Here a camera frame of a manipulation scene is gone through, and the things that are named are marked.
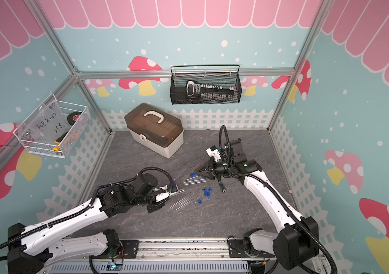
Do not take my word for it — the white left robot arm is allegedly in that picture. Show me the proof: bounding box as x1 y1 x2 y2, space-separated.
0 167 177 274

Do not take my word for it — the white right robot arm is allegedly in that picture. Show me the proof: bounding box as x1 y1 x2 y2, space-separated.
194 158 338 274

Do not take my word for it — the white box with brown lid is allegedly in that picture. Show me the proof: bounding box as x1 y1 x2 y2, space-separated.
124 103 184 159

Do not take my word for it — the socket set in basket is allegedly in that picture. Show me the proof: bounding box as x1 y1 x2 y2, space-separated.
185 81 239 102

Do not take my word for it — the yellow black utility knife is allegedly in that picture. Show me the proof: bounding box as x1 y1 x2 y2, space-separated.
53 132 68 151

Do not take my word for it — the black tape roll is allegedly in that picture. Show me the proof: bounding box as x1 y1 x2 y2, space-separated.
67 111 82 126

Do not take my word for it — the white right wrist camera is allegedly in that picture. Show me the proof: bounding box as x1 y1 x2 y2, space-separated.
206 146 221 162

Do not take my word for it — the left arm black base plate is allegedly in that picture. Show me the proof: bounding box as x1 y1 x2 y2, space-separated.
111 240 140 260

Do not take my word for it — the aluminium front rail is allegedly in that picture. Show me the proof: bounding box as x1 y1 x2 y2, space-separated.
41 237 325 264

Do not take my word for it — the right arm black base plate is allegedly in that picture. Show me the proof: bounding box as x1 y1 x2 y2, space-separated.
226 237 274 259

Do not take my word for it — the black wire wall basket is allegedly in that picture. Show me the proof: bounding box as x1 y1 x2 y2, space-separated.
169 65 242 105

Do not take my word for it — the clear and mesh wall bin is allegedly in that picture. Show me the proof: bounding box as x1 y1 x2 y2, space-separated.
13 94 91 159

